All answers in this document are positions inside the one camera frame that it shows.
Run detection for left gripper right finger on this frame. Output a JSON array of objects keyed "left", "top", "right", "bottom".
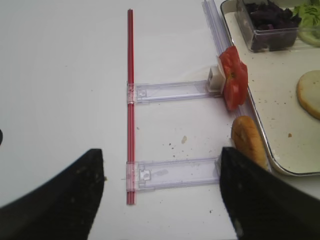
[{"left": 219, "top": 148, "right": 320, "bottom": 240}]

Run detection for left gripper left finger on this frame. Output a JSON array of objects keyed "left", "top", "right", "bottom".
[{"left": 0, "top": 149, "right": 104, "bottom": 240}]

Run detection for front tomato slice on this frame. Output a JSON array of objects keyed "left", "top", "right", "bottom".
[{"left": 223, "top": 61, "right": 248, "bottom": 111}]

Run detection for tomato slice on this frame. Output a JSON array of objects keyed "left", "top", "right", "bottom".
[
  {"left": 219, "top": 46, "right": 241, "bottom": 77},
  {"left": 223, "top": 61, "right": 248, "bottom": 111}
]

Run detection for white tomato pusher block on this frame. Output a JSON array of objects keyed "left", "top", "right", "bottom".
[{"left": 207, "top": 56, "right": 226, "bottom": 93}]

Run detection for rear tomato slice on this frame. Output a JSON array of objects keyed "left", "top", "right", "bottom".
[{"left": 219, "top": 46, "right": 241, "bottom": 77}]

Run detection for green lettuce pile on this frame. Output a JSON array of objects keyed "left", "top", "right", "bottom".
[{"left": 293, "top": 0, "right": 320, "bottom": 48}]

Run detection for bun half left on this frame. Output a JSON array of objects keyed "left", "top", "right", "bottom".
[{"left": 231, "top": 115, "right": 268, "bottom": 171}]

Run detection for metal serving tray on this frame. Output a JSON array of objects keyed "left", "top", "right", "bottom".
[{"left": 220, "top": 0, "right": 320, "bottom": 176}]

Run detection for bun bottom on tray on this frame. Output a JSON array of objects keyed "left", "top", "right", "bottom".
[{"left": 296, "top": 70, "right": 320, "bottom": 120}]

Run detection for purple cabbage shreds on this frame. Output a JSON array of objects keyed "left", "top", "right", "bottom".
[{"left": 244, "top": 0, "right": 301, "bottom": 52}]

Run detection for clear plastic container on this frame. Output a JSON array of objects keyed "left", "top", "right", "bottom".
[{"left": 234, "top": 0, "right": 320, "bottom": 53}]

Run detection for left red rod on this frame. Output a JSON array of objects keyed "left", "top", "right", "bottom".
[{"left": 125, "top": 8, "right": 137, "bottom": 206}]

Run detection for left clear long divider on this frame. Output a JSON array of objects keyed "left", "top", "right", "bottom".
[{"left": 201, "top": 0, "right": 273, "bottom": 173}]

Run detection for lower left clear rail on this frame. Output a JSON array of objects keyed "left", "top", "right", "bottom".
[{"left": 126, "top": 157, "right": 221, "bottom": 192}]

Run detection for clear rail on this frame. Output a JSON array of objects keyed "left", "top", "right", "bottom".
[
  {"left": 127, "top": 80, "right": 222, "bottom": 104},
  {"left": 126, "top": 157, "right": 221, "bottom": 192}
]

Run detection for upper left clear rail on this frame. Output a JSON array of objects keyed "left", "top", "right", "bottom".
[{"left": 127, "top": 80, "right": 222, "bottom": 104}]

